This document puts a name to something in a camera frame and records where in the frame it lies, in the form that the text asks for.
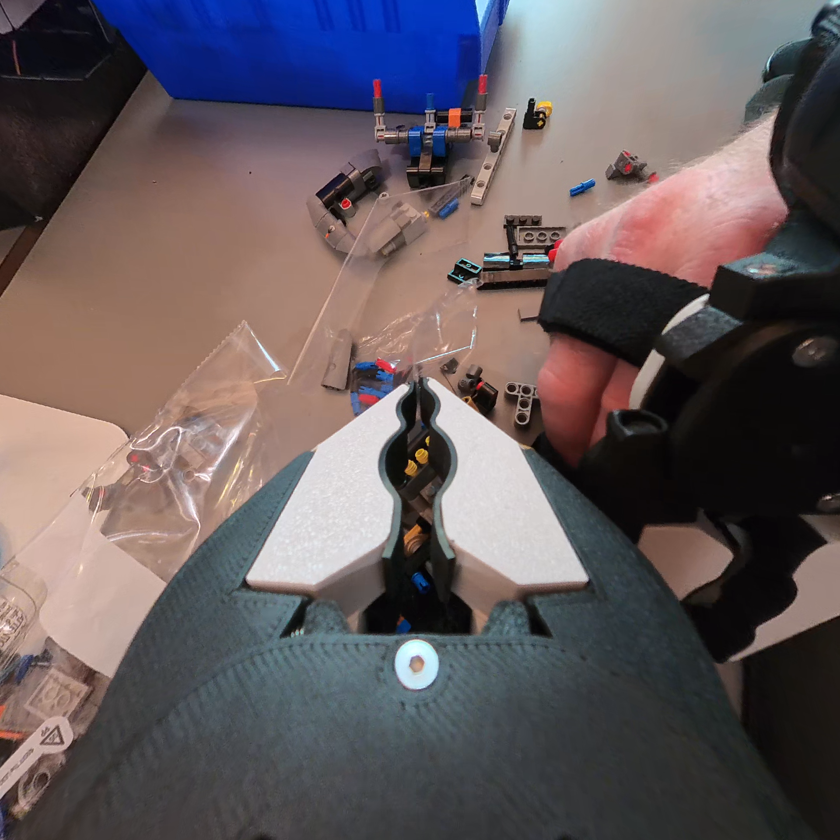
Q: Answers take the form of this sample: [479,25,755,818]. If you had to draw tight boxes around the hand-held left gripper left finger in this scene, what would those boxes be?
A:
[244,381,424,634]

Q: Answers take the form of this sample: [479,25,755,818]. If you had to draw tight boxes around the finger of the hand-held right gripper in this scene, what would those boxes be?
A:
[721,515,840,661]
[640,524,750,661]

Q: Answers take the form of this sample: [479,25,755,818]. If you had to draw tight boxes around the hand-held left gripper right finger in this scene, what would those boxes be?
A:
[420,379,590,634]

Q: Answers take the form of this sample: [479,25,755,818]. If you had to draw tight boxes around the black lego chassis assembly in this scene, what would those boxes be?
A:
[387,394,460,634]

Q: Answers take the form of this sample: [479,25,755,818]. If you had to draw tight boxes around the black lego assembly shiny bar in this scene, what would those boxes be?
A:
[476,213,568,293]

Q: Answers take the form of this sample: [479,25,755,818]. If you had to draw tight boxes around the black red lego bush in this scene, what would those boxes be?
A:
[462,371,500,416]

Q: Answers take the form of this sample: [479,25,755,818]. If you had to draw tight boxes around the grey T-shaped lego beam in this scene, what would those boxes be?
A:
[504,381,540,427]

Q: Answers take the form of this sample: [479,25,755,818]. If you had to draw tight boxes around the crumpled bag of lego pins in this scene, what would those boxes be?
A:
[348,285,483,414]

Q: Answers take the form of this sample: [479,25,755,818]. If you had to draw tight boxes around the clear bag grey lego pieces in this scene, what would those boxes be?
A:
[72,320,290,578]

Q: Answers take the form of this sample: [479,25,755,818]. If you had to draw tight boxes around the grey curved lego panel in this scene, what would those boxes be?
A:
[320,328,354,392]

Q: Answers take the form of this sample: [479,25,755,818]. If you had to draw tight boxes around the grey red lego piece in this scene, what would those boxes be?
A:
[605,150,659,185]

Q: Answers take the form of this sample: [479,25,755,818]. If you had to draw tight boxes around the grey lego block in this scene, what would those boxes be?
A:
[374,199,429,258]

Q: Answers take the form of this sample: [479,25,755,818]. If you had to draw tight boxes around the curved grey black lego assembly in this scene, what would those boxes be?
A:
[306,149,389,253]

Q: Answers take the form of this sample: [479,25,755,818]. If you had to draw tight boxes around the clear bag mixed lego pieces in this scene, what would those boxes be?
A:
[0,577,112,821]

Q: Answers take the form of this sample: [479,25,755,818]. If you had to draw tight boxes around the long light grey lego beam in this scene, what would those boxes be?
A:
[470,107,518,206]

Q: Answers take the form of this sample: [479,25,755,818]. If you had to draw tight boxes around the blue grey axle lego assembly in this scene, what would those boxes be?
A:
[371,74,490,191]

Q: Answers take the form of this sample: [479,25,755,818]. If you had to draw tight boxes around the person's right hand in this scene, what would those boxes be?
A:
[538,118,790,468]

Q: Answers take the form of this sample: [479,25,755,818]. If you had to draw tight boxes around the flat clear plastic bag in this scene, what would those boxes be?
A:
[287,177,476,388]

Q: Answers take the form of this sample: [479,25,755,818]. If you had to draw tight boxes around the white rounded board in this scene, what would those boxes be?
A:
[0,394,130,559]

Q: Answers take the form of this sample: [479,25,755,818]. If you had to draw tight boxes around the blue plastic bin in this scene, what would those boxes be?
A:
[92,0,511,114]

